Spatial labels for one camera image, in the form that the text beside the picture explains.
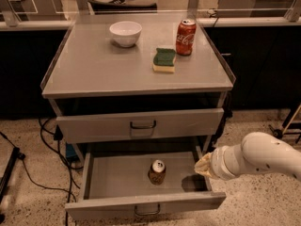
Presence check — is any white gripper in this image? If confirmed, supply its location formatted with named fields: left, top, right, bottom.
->
left=194, top=144, right=242, bottom=180

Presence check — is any orange soda can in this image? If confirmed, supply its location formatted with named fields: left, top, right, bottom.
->
left=148, top=159, right=166, bottom=186

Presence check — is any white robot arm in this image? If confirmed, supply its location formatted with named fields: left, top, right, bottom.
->
left=195, top=132, right=301, bottom=181

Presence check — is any grey open middle drawer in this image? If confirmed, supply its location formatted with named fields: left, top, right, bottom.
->
left=65, top=152, right=226, bottom=220

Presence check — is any grey top drawer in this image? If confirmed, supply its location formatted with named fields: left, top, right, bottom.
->
left=56, top=108, right=224, bottom=143

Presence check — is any grey drawer cabinet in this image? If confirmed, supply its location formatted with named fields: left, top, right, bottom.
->
left=42, top=12, right=235, bottom=157

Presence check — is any red cola can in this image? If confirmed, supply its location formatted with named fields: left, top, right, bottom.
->
left=176, top=19, right=197, bottom=56

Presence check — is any black wheeled cart base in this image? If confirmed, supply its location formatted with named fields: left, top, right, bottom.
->
left=269, top=103, right=301, bottom=143

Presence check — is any green yellow sponge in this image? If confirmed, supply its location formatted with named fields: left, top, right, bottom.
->
left=152, top=48, right=176, bottom=73

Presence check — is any blue power box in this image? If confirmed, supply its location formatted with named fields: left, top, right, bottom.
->
left=65, top=143, right=78, bottom=163

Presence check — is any white ceramic bowl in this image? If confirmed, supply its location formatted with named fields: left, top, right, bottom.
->
left=109, top=21, right=142, bottom=47

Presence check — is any black stand leg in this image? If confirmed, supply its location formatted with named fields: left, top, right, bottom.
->
left=0, top=148, right=20, bottom=202

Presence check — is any black floor cable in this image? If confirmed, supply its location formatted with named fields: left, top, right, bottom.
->
left=0, top=117, right=83, bottom=226

